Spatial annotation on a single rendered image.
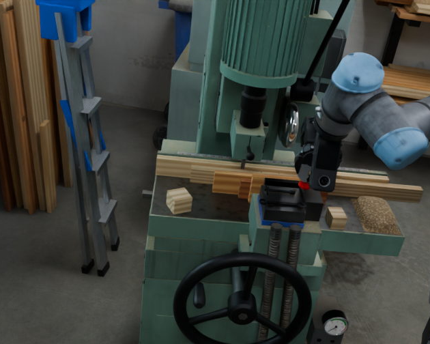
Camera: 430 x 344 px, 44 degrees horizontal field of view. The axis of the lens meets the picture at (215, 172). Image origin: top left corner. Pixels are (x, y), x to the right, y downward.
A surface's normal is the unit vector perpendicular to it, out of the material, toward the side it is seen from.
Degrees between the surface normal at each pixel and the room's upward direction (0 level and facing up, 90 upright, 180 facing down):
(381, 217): 32
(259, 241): 90
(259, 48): 90
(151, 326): 90
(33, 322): 0
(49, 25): 90
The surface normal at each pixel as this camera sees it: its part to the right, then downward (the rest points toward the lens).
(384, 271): 0.11, -0.86
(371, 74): 0.11, -0.49
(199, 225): 0.01, 0.51
